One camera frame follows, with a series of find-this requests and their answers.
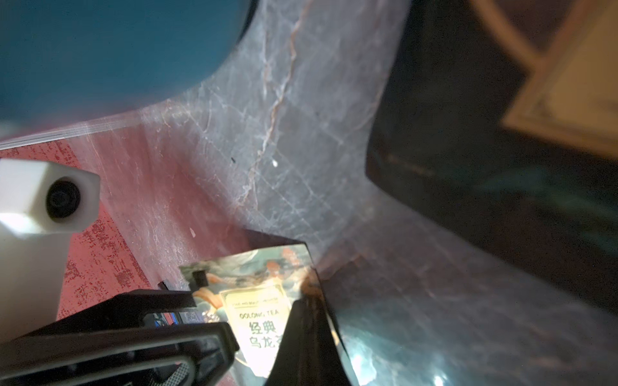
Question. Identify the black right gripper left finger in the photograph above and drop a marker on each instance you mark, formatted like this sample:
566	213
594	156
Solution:
191	354

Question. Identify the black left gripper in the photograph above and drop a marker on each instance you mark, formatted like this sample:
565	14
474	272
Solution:
138	308

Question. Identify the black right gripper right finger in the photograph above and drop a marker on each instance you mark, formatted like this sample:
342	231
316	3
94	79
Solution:
307	354

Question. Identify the black yellow label tea bag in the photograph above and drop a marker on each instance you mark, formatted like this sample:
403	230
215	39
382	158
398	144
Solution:
437	146
254	292

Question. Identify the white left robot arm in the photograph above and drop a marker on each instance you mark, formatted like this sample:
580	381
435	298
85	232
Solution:
42	205

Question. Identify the teal plastic storage box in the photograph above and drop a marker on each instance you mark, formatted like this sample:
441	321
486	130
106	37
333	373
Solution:
70	61

